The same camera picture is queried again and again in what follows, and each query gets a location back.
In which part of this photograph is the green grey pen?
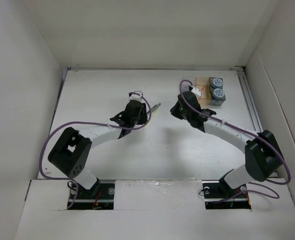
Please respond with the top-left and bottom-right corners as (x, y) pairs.
(150, 103), (161, 113)

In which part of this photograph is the pink highlighter pen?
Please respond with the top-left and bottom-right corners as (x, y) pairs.
(198, 85), (208, 99)

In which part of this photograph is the blue cleaning gel jar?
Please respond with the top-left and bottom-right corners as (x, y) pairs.
(210, 77), (224, 89)
(211, 88), (226, 101)

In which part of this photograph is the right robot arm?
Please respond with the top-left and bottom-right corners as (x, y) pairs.
(170, 91), (285, 197)

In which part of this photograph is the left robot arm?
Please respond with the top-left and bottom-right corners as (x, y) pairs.
(47, 99), (148, 199)

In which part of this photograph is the wooden tray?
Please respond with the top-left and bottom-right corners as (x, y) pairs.
(195, 77), (212, 107)

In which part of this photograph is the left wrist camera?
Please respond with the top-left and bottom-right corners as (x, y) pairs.
(128, 90), (143, 103)

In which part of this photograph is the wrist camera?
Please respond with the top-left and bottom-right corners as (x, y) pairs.
(188, 85), (202, 98)
(128, 90), (143, 103)

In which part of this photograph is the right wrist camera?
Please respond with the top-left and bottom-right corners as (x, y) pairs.
(188, 85), (202, 98)

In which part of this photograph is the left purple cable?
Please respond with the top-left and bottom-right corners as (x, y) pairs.
(38, 90), (153, 210)

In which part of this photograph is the purple cable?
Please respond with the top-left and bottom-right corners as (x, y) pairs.
(38, 90), (153, 210)
(178, 79), (291, 203)

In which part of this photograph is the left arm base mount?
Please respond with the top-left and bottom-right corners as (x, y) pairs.
(67, 180), (116, 210)

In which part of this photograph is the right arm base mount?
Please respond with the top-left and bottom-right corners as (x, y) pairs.
(198, 180), (251, 210)

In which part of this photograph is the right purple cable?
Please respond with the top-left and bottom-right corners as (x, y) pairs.
(178, 79), (291, 203)

